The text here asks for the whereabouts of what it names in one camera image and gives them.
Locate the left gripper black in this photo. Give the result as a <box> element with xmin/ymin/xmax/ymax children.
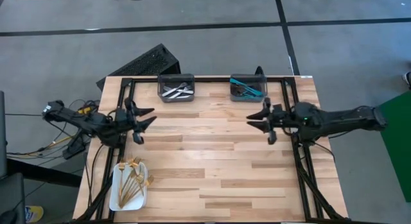
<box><xmin>116</xmin><ymin>97</ymin><xmax>157</xmax><ymax>145</ymax></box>

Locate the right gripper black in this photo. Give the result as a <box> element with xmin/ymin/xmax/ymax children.
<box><xmin>246</xmin><ymin>97</ymin><xmax>298</xmax><ymax>145</ymax></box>

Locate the dark grey plastic bin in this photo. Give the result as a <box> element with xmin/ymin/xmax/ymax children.
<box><xmin>157</xmin><ymin>73</ymin><xmax>196</xmax><ymax>103</ymax></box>
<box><xmin>229</xmin><ymin>74</ymin><xmax>268</xmax><ymax>103</ymax></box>

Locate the white rectangular tray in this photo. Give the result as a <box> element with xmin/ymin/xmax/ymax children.
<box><xmin>109</xmin><ymin>161</ymin><xmax>149</xmax><ymax>212</ymax></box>

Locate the black floor tape strip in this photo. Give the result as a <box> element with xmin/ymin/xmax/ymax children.
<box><xmin>272</xmin><ymin>0</ymin><xmax>301</xmax><ymax>76</ymax></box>
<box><xmin>0</xmin><ymin>17</ymin><xmax>411</xmax><ymax>37</ymax></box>

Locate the green floor panel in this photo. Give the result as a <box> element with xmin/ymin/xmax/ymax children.
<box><xmin>371</xmin><ymin>89</ymin><xmax>411</xmax><ymax>203</ymax></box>

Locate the black furniture edge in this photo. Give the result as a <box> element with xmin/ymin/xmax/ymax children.
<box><xmin>0</xmin><ymin>90</ymin><xmax>8</xmax><ymax>180</ymax></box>

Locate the yellow blue bag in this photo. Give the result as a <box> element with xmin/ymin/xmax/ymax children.
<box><xmin>24</xmin><ymin>205</ymin><xmax>44</xmax><ymax>223</ymax></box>

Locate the black aluminium table frame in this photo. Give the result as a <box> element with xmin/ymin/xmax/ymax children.
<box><xmin>76</xmin><ymin>76</ymin><xmax>349</xmax><ymax>223</ymax></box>

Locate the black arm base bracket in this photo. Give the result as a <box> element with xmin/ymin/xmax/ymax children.
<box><xmin>62</xmin><ymin>126</ymin><xmax>91</xmax><ymax>160</ymax></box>

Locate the yellow floor cable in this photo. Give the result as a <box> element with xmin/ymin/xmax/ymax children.
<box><xmin>6</xmin><ymin>105</ymin><xmax>94</xmax><ymax>157</ymax></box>

